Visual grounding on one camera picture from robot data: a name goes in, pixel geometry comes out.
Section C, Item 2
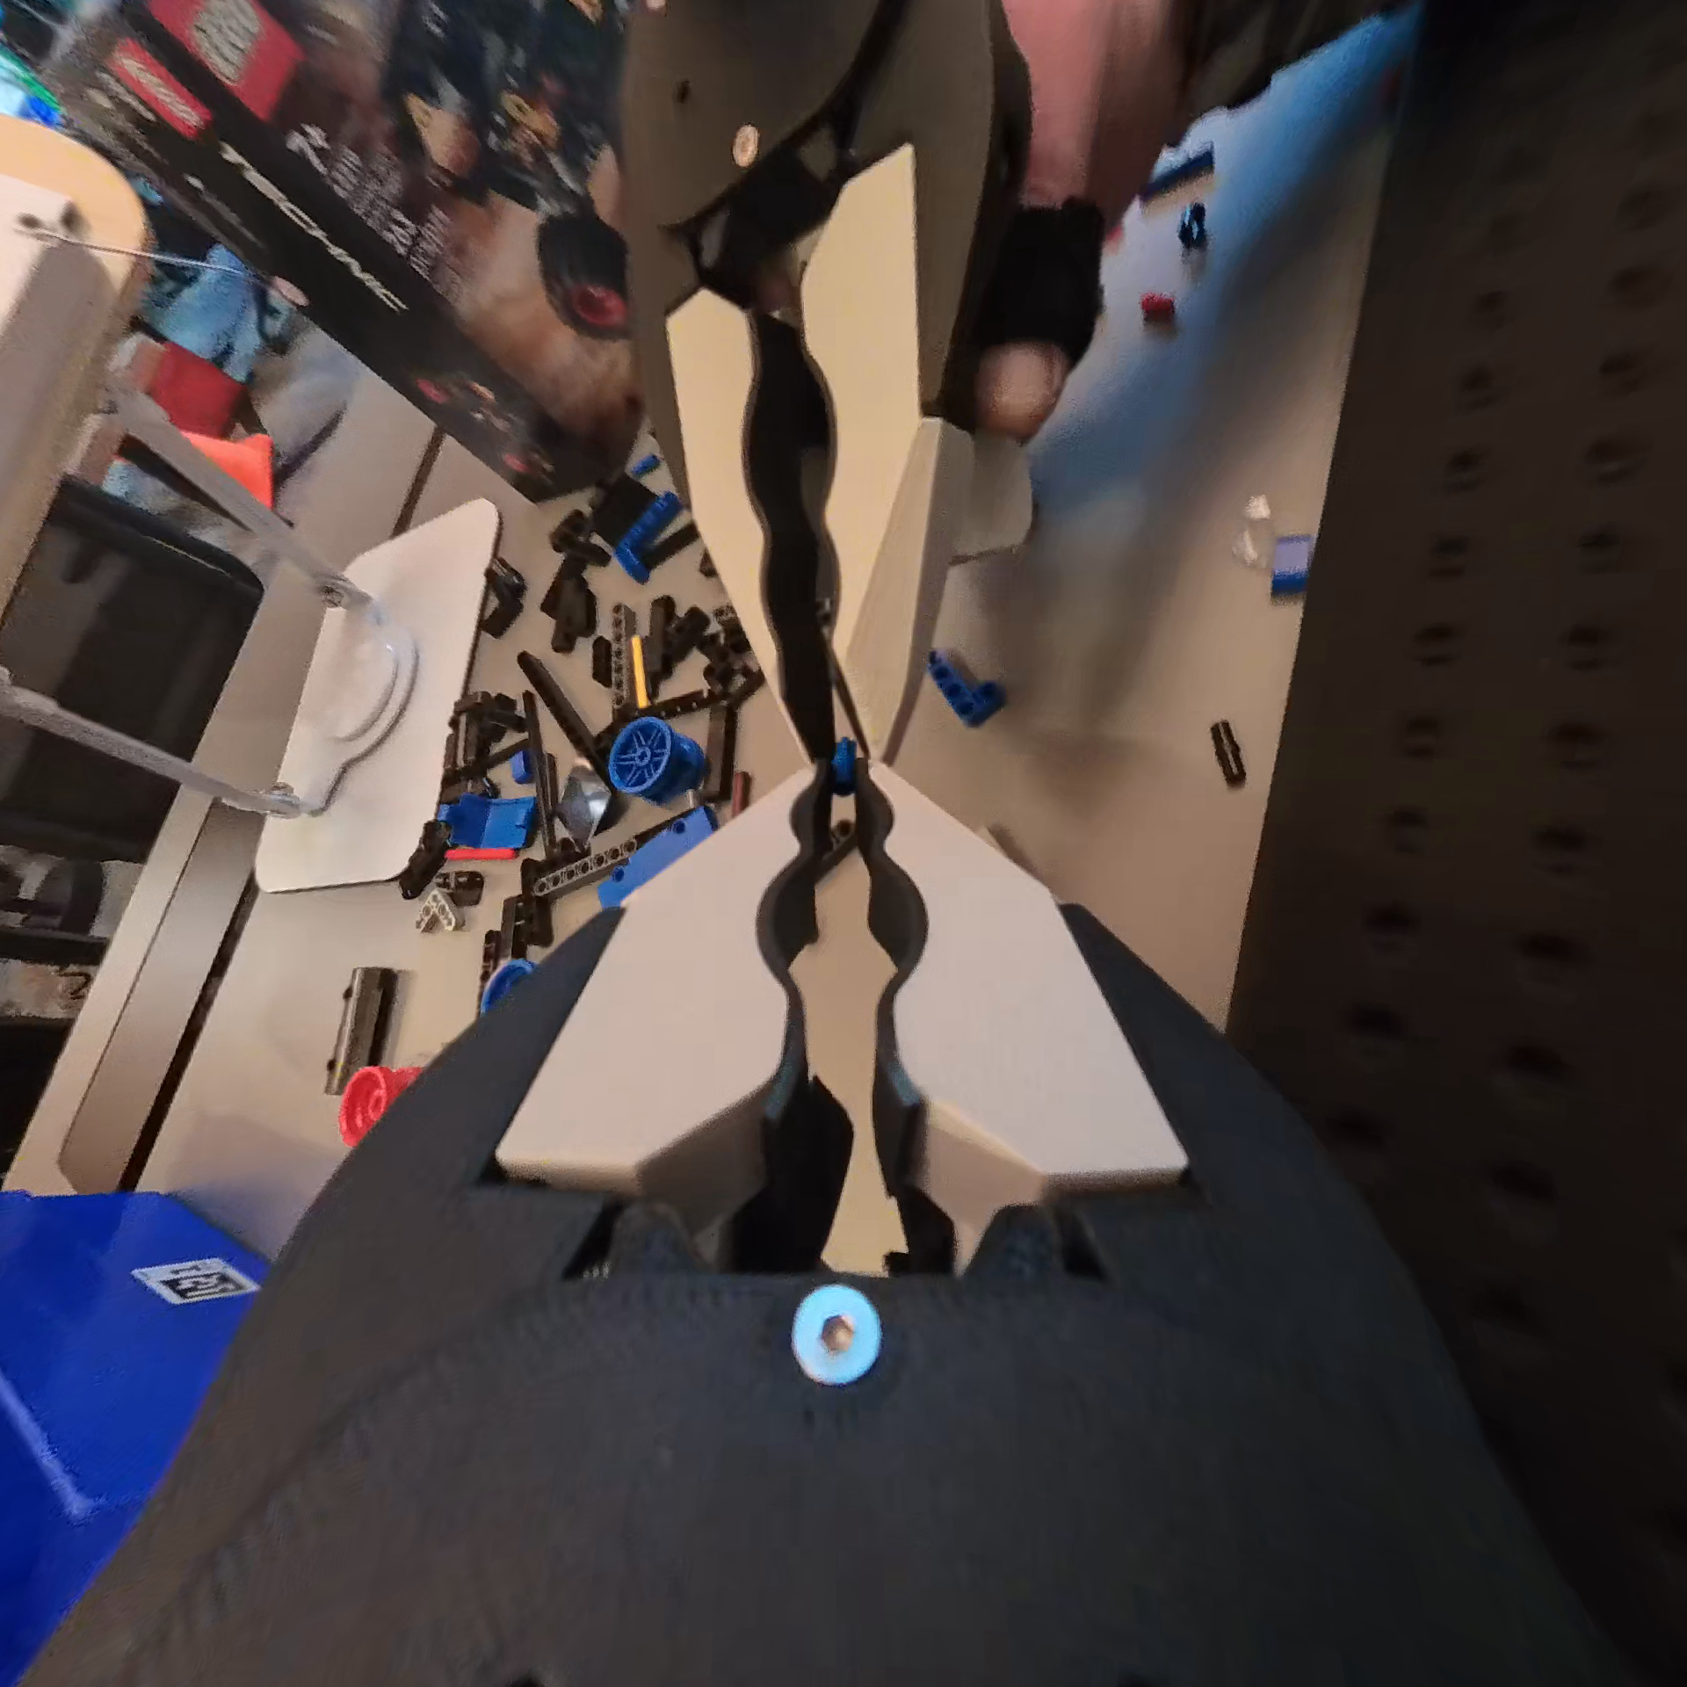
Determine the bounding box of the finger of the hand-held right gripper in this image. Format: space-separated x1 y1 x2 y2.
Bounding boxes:
799 143 979 760
664 286 827 760

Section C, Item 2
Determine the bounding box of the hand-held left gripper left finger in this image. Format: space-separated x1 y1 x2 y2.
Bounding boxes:
498 765 836 1194

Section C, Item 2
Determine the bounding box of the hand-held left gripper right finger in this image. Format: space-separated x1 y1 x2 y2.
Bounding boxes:
847 767 1190 1208

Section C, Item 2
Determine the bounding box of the pile of black beams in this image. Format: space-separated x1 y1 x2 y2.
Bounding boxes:
396 467 768 983

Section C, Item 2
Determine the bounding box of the blue small L beam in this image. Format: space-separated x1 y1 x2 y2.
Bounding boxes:
928 649 1007 727

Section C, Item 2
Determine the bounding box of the grey desk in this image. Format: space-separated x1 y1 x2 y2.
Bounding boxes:
6 26 1418 1267

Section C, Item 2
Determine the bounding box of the person's right hand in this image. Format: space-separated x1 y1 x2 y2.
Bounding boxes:
976 0 1190 446

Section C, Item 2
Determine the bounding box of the blue large L beam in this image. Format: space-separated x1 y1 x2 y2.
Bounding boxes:
611 487 685 583

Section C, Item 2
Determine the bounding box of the blue flat panel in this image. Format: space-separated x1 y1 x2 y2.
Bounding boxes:
598 805 720 912

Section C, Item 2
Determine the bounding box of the dark grey thin beam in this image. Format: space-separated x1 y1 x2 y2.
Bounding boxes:
530 842 650 890

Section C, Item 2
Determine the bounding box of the red wheel rim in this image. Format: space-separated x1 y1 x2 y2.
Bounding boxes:
337 1063 424 1148

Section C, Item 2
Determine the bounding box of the blue hinged panel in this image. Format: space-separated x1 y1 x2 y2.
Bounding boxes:
439 793 538 853

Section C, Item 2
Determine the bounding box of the black cylindrical panel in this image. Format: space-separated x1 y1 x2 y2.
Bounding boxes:
325 964 402 1097

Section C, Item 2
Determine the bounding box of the book stand with white base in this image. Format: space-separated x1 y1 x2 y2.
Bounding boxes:
0 119 505 898

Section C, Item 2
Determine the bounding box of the monster truck toy set box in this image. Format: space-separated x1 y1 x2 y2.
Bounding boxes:
78 0 686 506

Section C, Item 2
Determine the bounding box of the blue tagged plastic bin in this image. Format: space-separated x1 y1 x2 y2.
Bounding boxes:
0 1189 270 1687

